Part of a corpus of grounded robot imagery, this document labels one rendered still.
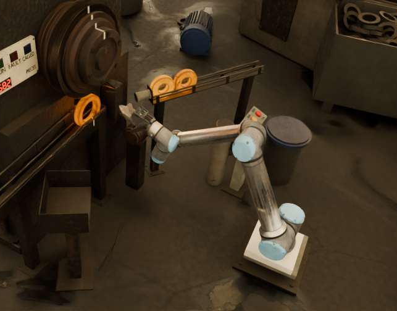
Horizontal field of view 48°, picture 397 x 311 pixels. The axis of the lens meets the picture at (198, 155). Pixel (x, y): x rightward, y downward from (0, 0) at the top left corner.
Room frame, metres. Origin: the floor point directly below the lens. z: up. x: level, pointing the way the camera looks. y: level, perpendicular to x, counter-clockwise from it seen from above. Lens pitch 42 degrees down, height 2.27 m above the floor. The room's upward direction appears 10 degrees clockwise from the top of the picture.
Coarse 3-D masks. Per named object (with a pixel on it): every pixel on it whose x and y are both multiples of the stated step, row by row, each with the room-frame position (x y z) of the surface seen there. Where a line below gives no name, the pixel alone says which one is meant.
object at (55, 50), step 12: (72, 12) 1.81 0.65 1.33; (84, 12) 1.83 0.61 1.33; (108, 12) 2.00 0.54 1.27; (60, 24) 1.75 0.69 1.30; (72, 24) 1.75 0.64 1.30; (60, 36) 1.71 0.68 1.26; (48, 48) 1.69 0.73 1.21; (60, 48) 1.67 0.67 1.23; (48, 60) 1.67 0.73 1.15; (60, 60) 1.66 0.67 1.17; (48, 72) 1.67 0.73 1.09; (60, 72) 1.66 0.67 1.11; (60, 84) 1.65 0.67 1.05; (72, 96) 1.72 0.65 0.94; (84, 96) 1.80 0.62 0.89
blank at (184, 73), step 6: (180, 72) 2.34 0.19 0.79; (186, 72) 2.34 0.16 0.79; (192, 72) 2.36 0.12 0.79; (174, 78) 2.33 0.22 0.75; (180, 78) 2.32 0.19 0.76; (192, 78) 2.37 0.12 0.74; (180, 84) 2.32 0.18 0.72; (186, 84) 2.37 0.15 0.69; (192, 84) 2.37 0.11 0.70; (180, 90) 2.33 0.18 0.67
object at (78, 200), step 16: (48, 176) 1.42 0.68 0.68; (64, 176) 1.43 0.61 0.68; (80, 176) 1.45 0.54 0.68; (48, 192) 1.39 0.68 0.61; (64, 192) 1.40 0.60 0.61; (80, 192) 1.42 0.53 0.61; (48, 208) 1.30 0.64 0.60; (64, 208) 1.31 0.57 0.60; (80, 208) 1.33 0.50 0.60; (48, 224) 1.17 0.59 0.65; (64, 224) 1.19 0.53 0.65; (80, 224) 1.20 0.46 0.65; (64, 272) 1.33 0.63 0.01; (80, 272) 1.32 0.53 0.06; (64, 288) 1.24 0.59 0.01; (80, 288) 1.26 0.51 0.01
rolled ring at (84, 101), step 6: (90, 96) 1.88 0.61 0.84; (96, 96) 1.92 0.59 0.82; (78, 102) 1.83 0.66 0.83; (84, 102) 1.83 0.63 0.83; (96, 102) 1.92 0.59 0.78; (78, 108) 1.80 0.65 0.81; (84, 108) 1.82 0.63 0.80; (96, 108) 1.92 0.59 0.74; (78, 114) 1.79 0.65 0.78; (90, 114) 1.90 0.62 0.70; (78, 120) 1.78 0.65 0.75; (84, 120) 1.84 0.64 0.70
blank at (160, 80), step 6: (156, 78) 2.25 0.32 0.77; (162, 78) 2.25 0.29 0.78; (168, 78) 2.27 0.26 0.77; (156, 84) 2.23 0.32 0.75; (162, 84) 2.26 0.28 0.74; (168, 84) 2.28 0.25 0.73; (174, 84) 2.30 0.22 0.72; (156, 90) 2.23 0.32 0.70; (162, 90) 2.28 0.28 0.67; (168, 90) 2.28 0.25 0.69
